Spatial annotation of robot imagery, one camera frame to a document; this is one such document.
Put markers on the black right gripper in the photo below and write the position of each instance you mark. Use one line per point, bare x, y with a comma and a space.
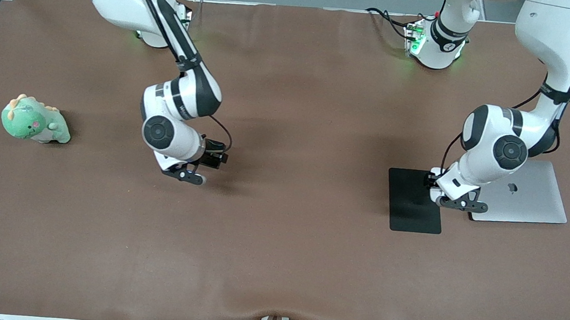
211, 156

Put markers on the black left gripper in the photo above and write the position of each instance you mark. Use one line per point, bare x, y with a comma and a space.
428, 180

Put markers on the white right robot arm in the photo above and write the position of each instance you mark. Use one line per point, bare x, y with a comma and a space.
177, 99

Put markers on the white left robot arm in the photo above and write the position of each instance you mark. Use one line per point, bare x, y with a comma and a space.
498, 142

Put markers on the black mouse pad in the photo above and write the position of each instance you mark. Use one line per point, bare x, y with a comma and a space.
410, 204

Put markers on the silver laptop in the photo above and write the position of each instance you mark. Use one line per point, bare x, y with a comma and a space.
535, 195

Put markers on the green dinosaur plush toy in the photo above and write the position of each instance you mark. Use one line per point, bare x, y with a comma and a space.
33, 121

